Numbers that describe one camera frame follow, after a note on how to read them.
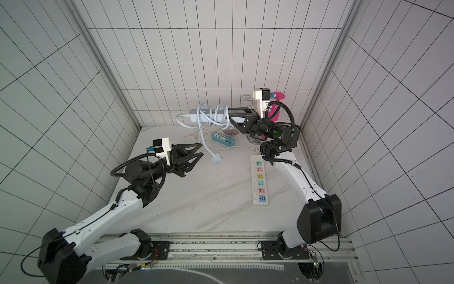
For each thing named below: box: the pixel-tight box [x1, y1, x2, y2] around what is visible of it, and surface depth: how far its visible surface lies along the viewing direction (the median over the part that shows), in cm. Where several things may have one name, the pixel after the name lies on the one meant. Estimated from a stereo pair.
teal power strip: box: [211, 131, 236, 147], surface depth 113 cm
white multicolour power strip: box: [250, 154, 269, 207], surface depth 92 cm
